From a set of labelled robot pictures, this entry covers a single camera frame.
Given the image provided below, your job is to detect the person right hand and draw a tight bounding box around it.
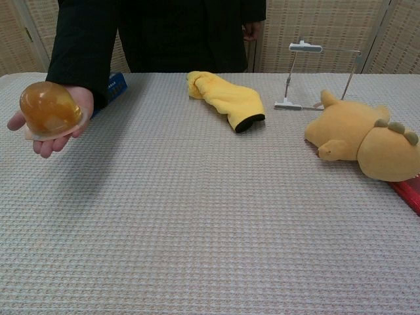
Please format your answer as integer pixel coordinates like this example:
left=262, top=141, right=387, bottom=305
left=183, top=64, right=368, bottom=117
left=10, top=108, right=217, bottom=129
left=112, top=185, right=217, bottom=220
left=7, top=85, right=96, bottom=159

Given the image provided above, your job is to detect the person torso black clothing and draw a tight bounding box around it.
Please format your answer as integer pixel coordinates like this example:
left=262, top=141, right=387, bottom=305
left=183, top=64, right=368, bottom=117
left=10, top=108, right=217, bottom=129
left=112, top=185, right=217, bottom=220
left=111, top=0, right=250, bottom=74

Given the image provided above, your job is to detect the blue printed box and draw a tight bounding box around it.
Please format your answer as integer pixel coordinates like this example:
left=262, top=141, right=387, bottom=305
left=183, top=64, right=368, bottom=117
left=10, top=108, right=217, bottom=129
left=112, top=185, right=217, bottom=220
left=89, top=72, right=129, bottom=118

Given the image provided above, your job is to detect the person right arm black sleeve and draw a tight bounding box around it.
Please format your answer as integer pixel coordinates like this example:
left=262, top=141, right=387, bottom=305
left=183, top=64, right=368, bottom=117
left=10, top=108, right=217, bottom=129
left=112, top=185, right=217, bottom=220
left=45, top=0, right=119, bottom=110

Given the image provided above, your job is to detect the yellow plush dinosaur toy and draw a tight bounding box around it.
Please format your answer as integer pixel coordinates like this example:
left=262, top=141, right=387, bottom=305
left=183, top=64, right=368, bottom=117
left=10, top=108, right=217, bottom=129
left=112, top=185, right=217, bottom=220
left=304, top=89, right=420, bottom=182

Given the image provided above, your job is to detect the woven bamboo screen panel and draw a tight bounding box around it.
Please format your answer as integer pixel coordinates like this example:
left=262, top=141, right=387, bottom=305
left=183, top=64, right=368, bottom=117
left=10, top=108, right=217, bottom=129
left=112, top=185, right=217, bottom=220
left=22, top=0, right=60, bottom=74
left=362, top=0, right=420, bottom=75
left=247, top=0, right=393, bottom=74
left=0, top=0, right=35, bottom=77

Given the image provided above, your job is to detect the person left hand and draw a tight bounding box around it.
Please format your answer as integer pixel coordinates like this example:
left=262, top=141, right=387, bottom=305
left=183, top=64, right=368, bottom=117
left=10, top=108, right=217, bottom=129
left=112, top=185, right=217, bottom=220
left=243, top=20, right=264, bottom=42

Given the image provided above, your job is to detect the amber jelly cup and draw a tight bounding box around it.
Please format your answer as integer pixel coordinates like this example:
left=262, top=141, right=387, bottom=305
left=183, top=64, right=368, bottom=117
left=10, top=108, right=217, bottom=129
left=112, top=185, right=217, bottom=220
left=19, top=81, right=88, bottom=142

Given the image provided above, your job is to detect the white metal folding stand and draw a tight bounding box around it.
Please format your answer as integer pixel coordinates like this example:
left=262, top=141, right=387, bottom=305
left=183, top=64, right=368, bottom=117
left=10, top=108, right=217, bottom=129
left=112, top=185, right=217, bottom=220
left=274, top=40, right=362, bottom=112

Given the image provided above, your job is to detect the grey waffle-weave tablecloth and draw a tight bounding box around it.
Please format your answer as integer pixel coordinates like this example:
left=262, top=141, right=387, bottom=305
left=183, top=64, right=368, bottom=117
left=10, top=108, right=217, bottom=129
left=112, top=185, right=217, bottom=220
left=0, top=72, right=420, bottom=315

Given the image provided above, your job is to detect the yellow cloth mitt black cuff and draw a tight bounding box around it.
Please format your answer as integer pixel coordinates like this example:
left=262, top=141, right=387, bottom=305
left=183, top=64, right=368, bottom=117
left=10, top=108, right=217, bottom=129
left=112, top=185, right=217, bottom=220
left=186, top=70, right=266, bottom=134

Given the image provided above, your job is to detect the person left arm black sleeve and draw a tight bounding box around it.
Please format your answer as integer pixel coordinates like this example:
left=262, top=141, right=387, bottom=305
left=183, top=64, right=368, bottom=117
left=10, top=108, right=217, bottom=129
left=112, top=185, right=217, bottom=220
left=241, top=0, right=268, bottom=24

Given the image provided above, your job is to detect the person arm black sleeve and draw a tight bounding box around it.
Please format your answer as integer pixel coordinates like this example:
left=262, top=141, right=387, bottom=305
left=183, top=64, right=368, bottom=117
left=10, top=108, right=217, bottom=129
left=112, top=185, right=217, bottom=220
left=241, top=0, right=268, bottom=24
left=45, top=0, right=119, bottom=110

